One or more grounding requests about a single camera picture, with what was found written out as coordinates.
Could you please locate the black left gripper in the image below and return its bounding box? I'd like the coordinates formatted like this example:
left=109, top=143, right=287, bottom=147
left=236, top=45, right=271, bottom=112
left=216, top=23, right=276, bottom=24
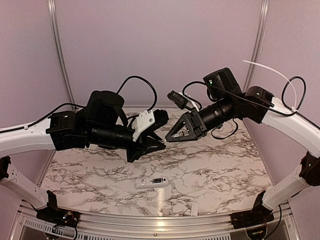
left=87, top=123, right=167, bottom=163

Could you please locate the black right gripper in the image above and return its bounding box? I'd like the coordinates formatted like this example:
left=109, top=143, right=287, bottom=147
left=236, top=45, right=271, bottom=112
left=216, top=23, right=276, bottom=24
left=165, top=94, right=238, bottom=143

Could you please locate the white remote control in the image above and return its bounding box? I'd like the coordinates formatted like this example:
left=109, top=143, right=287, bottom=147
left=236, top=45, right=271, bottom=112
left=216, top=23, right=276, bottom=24
left=134, top=177, right=169, bottom=189

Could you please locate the white battery cover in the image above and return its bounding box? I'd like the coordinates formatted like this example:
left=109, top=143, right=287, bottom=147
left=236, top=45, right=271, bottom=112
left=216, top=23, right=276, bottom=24
left=190, top=202, right=199, bottom=217

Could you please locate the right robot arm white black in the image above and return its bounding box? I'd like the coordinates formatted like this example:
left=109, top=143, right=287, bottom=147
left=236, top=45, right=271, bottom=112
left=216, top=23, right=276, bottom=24
left=165, top=86, right=320, bottom=224

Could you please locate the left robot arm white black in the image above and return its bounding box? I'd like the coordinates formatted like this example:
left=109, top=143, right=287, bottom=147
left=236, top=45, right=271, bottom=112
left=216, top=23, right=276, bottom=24
left=0, top=90, right=169, bottom=223

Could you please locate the white zip tie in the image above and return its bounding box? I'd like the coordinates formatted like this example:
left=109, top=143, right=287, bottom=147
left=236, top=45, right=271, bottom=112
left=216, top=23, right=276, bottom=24
left=242, top=59, right=302, bottom=115

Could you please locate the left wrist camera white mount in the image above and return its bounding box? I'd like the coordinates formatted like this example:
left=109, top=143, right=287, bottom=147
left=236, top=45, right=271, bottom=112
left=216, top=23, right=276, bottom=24
left=131, top=109, right=169, bottom=142

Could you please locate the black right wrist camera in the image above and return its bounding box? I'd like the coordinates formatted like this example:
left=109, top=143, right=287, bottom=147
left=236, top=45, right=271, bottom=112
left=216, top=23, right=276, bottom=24
left=203, top=67, right=243, bottom=102

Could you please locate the aluminium front rail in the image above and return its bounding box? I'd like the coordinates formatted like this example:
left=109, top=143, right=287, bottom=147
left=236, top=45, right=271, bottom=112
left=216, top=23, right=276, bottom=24
left=9, top=201, right=300, bottom=240

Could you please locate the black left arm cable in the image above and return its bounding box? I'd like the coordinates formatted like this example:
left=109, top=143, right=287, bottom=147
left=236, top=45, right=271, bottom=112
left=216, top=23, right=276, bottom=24
left=24, top=75, right=158, bottom=131

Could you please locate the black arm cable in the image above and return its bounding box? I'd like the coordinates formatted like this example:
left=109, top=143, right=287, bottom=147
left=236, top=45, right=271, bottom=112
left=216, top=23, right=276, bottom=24
left=24, top=75, right=158, bottom=131
left=281, top=76, right=320, bottom=131

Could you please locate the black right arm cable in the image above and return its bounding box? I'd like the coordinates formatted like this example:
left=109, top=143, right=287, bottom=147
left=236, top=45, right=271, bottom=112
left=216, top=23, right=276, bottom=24
left=281, top=76, right=320, bottom=131

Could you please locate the aluminium frame post left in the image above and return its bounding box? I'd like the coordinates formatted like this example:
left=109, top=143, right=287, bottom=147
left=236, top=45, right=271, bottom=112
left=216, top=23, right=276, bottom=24
left=47, top=0, right=75, bottom=104

